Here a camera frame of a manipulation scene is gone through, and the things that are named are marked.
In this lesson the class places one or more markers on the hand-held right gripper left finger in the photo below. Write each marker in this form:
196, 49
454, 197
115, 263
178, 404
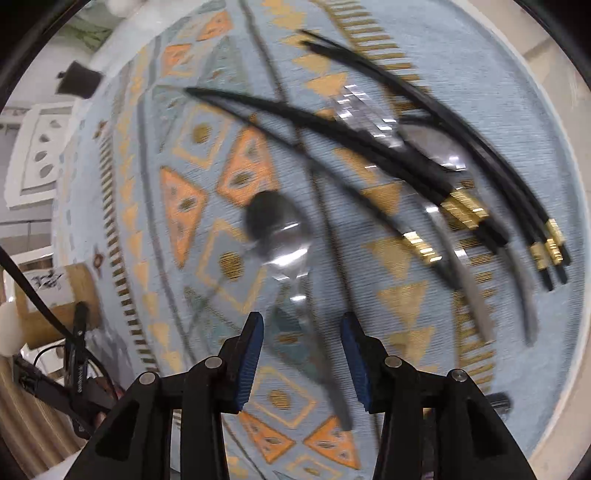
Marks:
249, 364

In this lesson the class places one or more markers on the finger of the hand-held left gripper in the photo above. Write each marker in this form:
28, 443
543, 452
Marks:
81, 332

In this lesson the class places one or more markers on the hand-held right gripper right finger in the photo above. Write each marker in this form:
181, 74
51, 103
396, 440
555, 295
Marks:
358, 364

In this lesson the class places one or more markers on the bamboo utensil holder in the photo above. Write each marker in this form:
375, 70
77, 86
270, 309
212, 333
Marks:
83, 295

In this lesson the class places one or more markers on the large steel spoon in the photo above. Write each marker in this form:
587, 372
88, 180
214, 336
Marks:
277, 230

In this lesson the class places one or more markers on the steel fork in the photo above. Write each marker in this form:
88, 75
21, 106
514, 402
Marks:
369, 120

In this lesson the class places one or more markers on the white chair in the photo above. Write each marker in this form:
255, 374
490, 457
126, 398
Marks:
27, 124

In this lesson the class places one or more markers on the dark lidded cup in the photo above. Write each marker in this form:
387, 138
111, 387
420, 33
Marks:
81, 78

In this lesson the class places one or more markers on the patterned blue tablecloth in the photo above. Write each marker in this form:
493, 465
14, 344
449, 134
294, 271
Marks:
508, 92

